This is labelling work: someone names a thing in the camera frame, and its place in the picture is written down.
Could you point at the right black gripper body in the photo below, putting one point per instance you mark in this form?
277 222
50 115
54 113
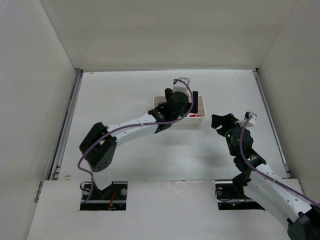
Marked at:
225 126

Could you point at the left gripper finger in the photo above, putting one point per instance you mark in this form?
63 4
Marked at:
168 93
195 96

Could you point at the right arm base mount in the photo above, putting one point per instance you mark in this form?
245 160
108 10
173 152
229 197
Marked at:
230 194

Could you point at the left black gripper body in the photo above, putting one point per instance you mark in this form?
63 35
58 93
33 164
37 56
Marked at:
195 101

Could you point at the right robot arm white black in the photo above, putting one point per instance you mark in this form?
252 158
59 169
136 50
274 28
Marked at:
258 183

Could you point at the white three-compartment container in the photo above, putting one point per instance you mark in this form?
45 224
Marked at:
187 122

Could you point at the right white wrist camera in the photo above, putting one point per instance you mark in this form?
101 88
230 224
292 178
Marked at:
250 120

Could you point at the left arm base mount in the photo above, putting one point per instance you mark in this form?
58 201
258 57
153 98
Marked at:
113 198

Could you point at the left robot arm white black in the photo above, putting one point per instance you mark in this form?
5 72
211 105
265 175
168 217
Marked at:
99 145

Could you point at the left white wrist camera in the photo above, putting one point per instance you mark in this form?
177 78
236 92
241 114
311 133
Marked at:
181 85

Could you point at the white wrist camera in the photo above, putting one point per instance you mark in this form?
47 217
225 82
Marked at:
250 120
181 85

